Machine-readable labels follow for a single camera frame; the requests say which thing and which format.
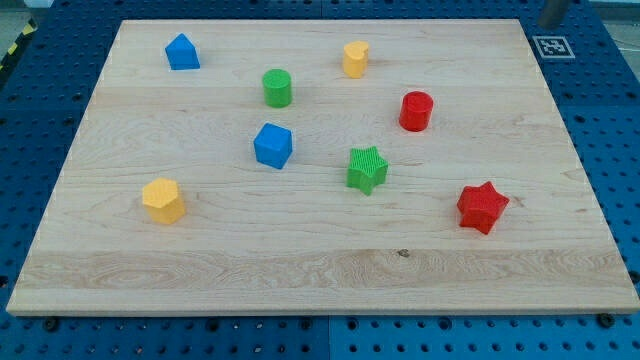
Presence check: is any green star block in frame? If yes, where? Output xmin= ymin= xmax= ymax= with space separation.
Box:
xmin=346 ymin=146 xmax=388 ymax=196

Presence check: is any blue cube block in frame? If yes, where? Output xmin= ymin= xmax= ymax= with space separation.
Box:
xmin=253 ymin=123 xmax=293 ymax=169

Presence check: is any red star block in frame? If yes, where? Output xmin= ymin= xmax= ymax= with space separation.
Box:
xmin=456 ymin=181 xmax=510 ymax=235

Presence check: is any wooden board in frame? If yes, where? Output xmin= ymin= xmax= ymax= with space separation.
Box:
xmin=7 ymin=19 xmax=639 ymax=317

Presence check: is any green cylinder block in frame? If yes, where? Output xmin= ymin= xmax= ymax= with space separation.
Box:
xmin=262 ymin=69 xmax=292 ymax=108

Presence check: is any red cylinder block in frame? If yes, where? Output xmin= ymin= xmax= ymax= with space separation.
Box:
xmin=398 ymin=91 xmax=434 ymax=132

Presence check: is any yellow heart block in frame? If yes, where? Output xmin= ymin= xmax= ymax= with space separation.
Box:
xmin=342 ymin=40 xmax=369 ymax=79

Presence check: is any yellow hexagon block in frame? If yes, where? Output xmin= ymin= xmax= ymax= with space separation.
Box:
xmin=142 ymin=178 xmax=186 ymax=224

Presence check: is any blue house-shaped block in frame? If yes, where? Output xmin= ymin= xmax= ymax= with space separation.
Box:
xmin=165 ymin=33 xmax=200 ymax=70

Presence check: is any white fiducial marker tag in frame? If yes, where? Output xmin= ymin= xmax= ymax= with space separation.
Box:
xmin=532 ymin=36 xmax=575 ymax=60

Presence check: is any black bolt left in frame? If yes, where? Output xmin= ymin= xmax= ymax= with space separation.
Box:
xmin=42 ymin=317 xmax=60 ymax=333

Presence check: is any black bolt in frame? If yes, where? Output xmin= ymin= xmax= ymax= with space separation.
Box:
xmin=42 ymin=317 xmax=60 ymax=333
xmin=596 ymin=313 xmax=616 ymax=329

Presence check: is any black bolt right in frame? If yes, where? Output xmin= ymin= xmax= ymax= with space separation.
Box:
xmin=596 ymin=313 xmax=616 ymax=329

